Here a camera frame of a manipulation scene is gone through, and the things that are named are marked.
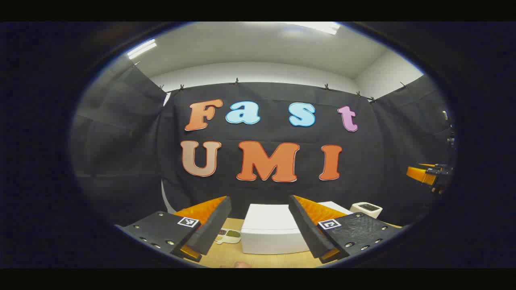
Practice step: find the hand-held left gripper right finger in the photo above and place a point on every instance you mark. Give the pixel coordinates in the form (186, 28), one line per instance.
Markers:
(306, 229)

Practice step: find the white toaster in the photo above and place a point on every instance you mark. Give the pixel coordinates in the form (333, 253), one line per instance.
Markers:
(365, 209)

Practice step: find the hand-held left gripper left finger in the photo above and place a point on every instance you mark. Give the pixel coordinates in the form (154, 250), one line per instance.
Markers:
(213, 225)

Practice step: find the white microwave oven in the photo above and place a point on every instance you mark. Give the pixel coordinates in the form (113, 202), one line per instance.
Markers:
(270, 225)

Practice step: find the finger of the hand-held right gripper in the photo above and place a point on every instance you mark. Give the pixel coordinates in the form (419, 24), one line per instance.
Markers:
(419, 174)

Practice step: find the strip ceiling light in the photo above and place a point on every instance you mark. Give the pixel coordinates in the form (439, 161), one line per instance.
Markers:
(142, 48)

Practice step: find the white food tray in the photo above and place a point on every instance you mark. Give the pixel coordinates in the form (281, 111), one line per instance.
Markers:
(227, 237)

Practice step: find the panel ceiling light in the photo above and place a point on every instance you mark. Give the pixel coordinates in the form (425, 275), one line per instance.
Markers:
(318, 27)

